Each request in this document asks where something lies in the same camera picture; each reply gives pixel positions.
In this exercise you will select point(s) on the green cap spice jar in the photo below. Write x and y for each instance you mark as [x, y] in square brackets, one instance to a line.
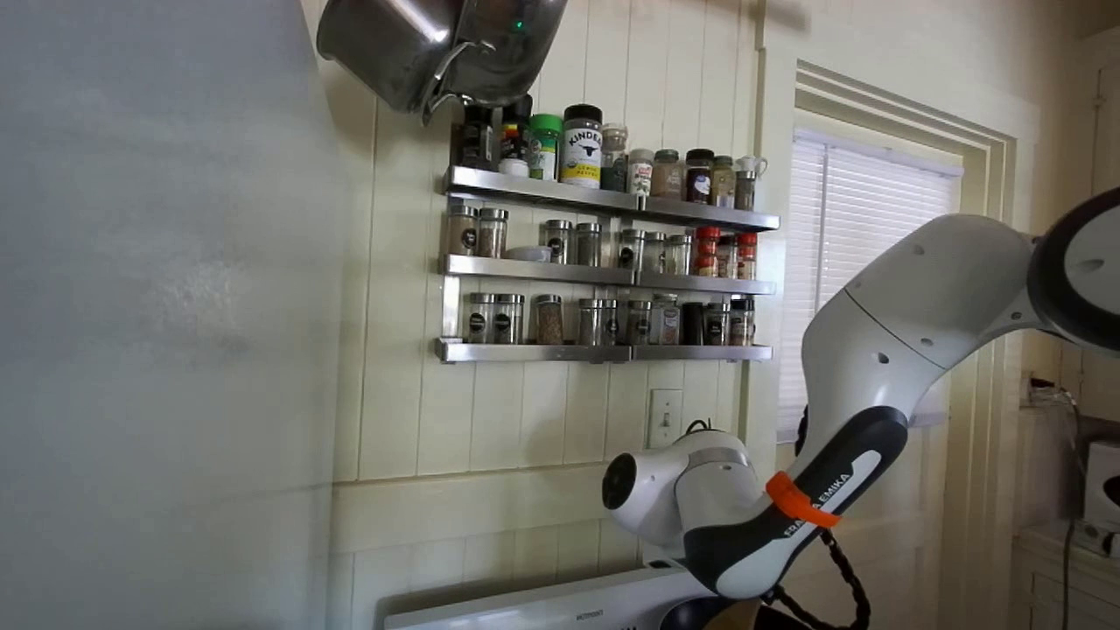
[543, 144]

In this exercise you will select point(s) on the white gas stove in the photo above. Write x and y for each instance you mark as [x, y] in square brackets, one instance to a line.
[525, 606]

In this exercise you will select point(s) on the white wall outlet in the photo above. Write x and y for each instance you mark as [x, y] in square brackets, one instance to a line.
[665, 423]

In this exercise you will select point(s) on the red spice jar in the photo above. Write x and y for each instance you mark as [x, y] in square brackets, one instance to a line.
[745, 256]
[707, 254]

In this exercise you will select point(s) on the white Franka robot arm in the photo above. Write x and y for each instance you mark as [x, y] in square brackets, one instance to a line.
[911, 315]

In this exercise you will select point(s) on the cream panelled door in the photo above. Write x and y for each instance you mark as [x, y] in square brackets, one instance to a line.
[931, 536]

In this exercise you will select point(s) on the metal spice rack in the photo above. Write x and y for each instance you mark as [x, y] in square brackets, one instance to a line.
[525, 353]

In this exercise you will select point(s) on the white window blind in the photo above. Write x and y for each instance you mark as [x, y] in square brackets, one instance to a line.
[862, 221]

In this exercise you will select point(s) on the white cap spice jar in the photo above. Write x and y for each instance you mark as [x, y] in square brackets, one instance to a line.
[643, 178]

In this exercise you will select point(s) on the hanging steel pot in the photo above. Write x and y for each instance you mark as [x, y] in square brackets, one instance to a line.
[396, 48]

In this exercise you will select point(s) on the dark spice jar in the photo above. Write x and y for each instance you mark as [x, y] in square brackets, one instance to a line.
[473, 140]

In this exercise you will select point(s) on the white appliance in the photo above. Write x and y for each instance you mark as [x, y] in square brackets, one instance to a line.
[1103, 478]

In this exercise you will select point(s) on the white label jar black cap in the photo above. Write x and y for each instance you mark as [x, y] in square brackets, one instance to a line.
[581, 152]

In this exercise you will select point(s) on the black spice jar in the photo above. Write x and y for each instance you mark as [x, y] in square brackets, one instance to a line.
[697, 180]

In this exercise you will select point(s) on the white refrigerator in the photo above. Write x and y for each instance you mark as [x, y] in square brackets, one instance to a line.
[150, 353]

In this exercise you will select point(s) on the glass spice jar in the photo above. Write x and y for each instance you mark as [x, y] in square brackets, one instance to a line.
[594, 324]
[587, 247]
[626, 251]
[458, 229]
[678, 254]
[492, 233]
[716, 321]
[478, 315]
[743, 321]
[555, 244]
[665, 178]
[507, 321]
[547, 321]

